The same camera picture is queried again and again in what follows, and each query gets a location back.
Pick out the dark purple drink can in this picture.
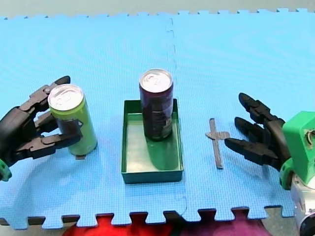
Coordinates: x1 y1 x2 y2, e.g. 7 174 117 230
139 68 174 142

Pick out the green drink can dark band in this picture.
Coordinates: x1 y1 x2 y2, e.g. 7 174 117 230
47 84 98 156

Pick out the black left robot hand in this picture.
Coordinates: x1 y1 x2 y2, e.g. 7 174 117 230
0 75 83 167

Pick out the shallow green tray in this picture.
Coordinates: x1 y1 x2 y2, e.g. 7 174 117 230
120 98 185 185

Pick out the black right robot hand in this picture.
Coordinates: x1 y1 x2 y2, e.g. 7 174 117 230
224 92 291 172

